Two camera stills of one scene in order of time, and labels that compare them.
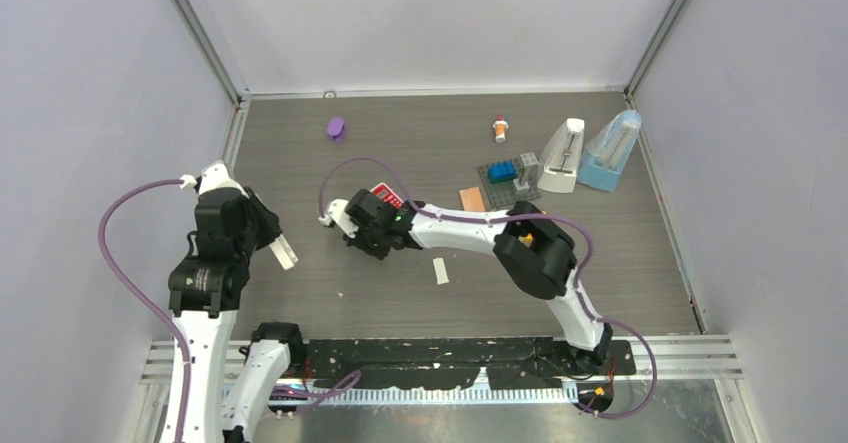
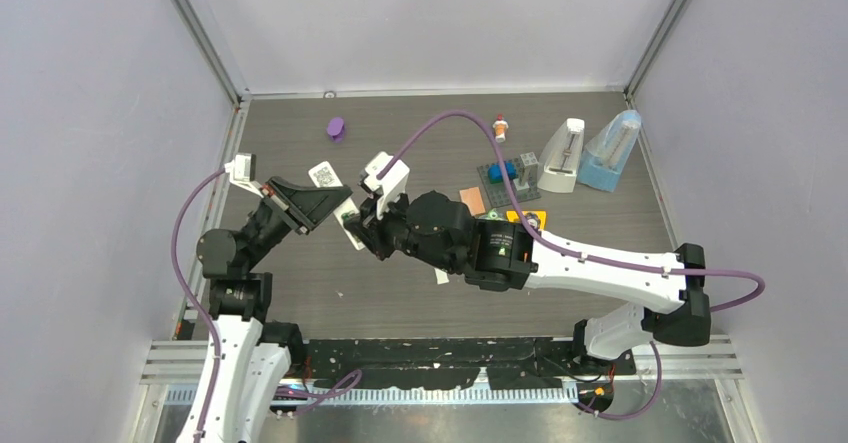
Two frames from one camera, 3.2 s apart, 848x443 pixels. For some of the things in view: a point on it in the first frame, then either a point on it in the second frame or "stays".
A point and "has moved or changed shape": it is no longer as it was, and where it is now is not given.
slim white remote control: x=283 y=252 has moved or changed shape
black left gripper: x=270 y=226 -> x=302 y=207
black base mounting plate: x=459 y=363 stays
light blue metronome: x=606 y=152 stays
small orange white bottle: x=500 y=126 stays
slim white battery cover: x=440 y=270 stays
